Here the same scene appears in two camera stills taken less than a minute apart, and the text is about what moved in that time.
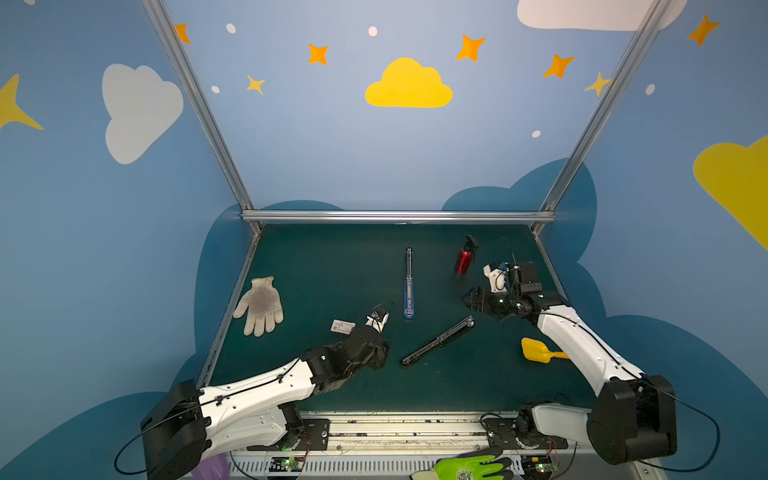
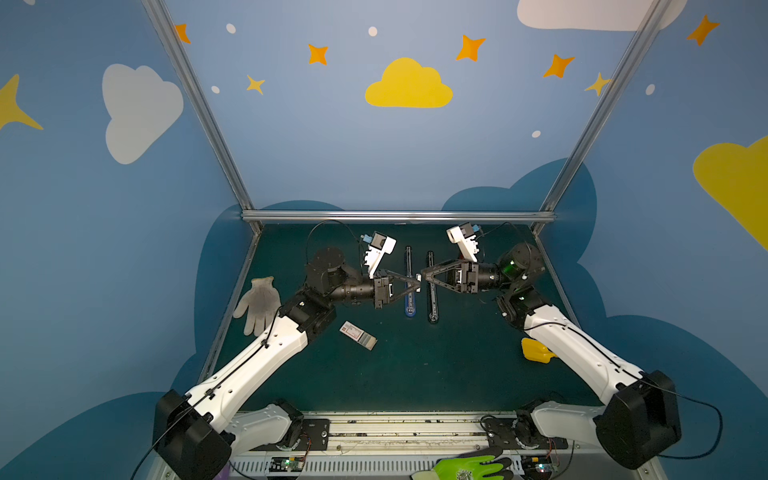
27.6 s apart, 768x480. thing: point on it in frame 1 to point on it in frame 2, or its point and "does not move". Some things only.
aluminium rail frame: (250, 215) does not move
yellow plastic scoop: (537, 351) does not move
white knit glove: (262, 307) does not move
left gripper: (377, 335) to (381, 291)
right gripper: (485, 300) to (465, 276)
